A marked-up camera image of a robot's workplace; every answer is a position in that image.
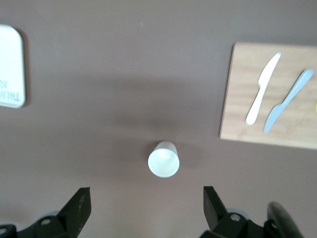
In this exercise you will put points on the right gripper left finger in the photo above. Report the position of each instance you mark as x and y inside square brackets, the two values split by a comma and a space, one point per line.
[74, 213]

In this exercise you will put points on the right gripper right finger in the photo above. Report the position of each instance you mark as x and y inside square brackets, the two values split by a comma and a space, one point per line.
[218, 220]

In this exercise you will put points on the white plastic cup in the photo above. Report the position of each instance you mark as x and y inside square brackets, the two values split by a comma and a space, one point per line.
[163, 163]

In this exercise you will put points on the wooden cutting board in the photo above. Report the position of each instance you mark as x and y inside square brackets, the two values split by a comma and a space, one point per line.
[292, 116]

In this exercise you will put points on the grey plastic knife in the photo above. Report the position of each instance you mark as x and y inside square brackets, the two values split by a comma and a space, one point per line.
[289, 99]

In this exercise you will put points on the brown table mat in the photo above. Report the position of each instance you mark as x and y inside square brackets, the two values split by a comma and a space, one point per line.
[123, 74]

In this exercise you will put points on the white plastic knife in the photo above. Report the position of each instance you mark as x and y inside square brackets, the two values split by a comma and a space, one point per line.
[265, 79]

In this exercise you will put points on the dried lemon slice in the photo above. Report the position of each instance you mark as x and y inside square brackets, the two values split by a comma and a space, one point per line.
[316, 106]

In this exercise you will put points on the cream bear print tray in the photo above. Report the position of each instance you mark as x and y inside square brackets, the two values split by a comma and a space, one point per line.
[11, 69]

